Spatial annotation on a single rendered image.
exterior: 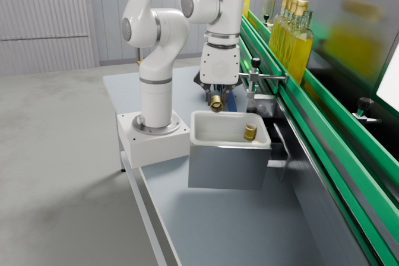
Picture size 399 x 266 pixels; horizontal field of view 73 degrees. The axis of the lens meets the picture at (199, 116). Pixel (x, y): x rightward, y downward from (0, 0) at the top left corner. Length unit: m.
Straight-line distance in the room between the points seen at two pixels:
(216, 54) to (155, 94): 0.35
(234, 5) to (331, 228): 0.50
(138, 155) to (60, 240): 0.98
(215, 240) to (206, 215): 0.09
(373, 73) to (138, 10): 0.67
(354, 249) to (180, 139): 0.67
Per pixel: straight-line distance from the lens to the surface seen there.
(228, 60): 0.70
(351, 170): 0.57
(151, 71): 0.94
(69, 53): 4.00
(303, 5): 0.97
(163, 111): 1.00
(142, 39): 0.88
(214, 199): 0.93
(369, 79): 0.83
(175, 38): 0.94
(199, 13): 0.61
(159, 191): 0.94
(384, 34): 0.82
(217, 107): 0.77
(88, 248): 1.78
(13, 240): 1.96
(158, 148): 1.01
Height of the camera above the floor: 1.43
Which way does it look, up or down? 31 degrees down
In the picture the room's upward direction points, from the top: 4 degrees clockwise
